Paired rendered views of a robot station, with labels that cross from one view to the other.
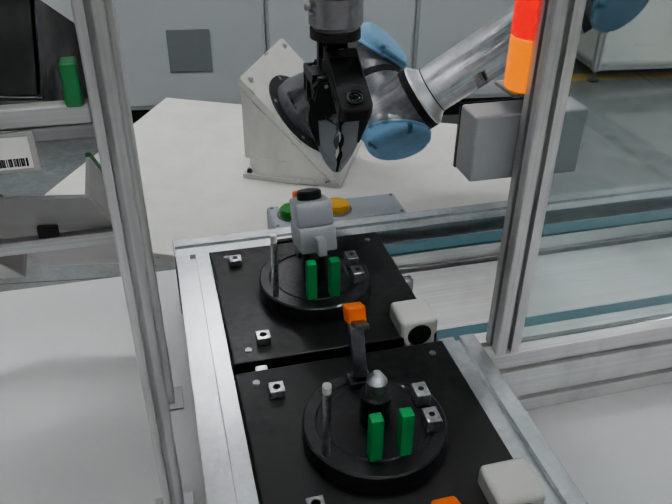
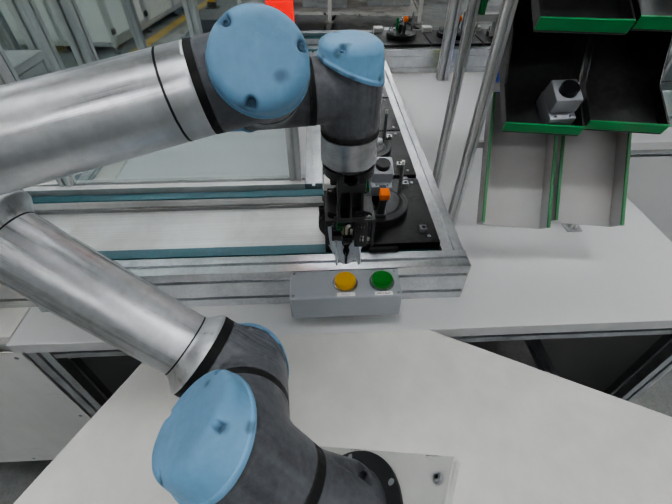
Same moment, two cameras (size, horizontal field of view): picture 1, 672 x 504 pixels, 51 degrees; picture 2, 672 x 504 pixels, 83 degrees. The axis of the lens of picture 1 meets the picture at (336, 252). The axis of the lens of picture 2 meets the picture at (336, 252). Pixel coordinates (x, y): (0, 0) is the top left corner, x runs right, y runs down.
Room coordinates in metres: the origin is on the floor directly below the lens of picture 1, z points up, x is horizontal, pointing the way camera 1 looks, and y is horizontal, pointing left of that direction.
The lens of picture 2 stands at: (1.44, 0.09, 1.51)
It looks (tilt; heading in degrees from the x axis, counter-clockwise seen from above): 44 degrees down; 192
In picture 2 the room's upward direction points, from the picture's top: straight up
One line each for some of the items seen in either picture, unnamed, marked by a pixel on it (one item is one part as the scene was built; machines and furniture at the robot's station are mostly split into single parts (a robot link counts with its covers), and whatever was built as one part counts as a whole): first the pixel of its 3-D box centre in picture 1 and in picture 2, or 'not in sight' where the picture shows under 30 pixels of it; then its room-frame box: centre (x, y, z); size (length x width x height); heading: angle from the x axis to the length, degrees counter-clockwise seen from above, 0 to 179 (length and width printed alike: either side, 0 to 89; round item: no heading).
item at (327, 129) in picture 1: (323, 139); (356, 250); (0.98, 0.02, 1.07); 0.06 x 0.03 x 0.09; 15
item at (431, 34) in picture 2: not in sight; (452, 26); (-0.69, 0.19, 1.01); 0.24 x 0.24 x 0.13; 15
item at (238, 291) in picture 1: (314, 294); (376, 211); (0.73, 0.03, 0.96); 0.24 x 0.24 x 0.02; 15
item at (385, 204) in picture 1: (336, 225); (344, 292); (0.96, 0.00, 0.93); 0.21 x 0.07 x 0.06; 105
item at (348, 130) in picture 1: (343, 138); (337, 251); (0.99, -0.01, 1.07); 0.06 x 0.03 x 0.09; 15
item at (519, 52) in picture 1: (533, 61); not in sight; (0.67, -0.19, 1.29); 0.05 x 0.05 x 0.05
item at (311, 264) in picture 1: (311, 280); not in sight; (0.69, 0.03, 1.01); 0.01 x 0.01 x 0.05; 15
